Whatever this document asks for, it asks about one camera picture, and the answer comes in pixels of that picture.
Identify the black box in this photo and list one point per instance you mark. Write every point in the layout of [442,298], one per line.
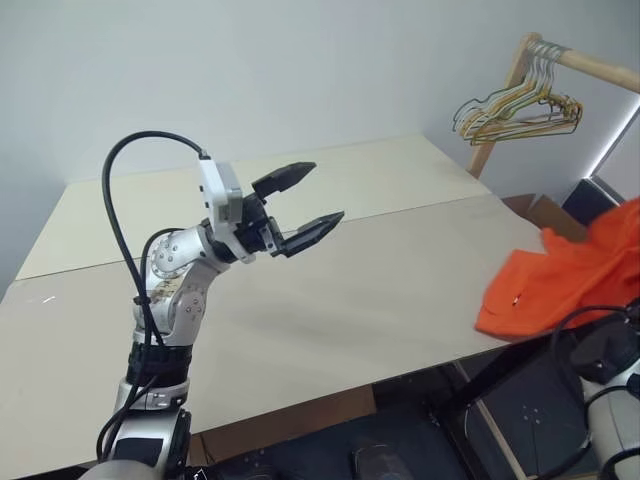
[590,200]

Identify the brown cardboard box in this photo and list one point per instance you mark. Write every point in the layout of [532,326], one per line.
[550,215]

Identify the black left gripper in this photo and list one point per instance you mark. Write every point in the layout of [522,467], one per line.
[252,220]

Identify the orange cloth garment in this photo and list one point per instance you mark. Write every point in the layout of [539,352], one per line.
[540,285]

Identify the wooden clothes rack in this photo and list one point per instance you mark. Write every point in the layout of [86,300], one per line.
[595,62]

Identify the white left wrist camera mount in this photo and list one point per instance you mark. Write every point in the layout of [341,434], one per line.
[220,190]

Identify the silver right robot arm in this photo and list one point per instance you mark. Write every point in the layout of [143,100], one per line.
[615,425]

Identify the light wooden slat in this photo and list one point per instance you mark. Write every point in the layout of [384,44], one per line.
[500,440]

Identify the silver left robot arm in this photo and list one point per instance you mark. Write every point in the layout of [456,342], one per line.
[175,300]

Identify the black metal table frame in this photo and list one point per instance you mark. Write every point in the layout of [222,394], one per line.
[500,370]

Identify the dark rounded shape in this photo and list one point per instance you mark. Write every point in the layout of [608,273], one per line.
[377,462]

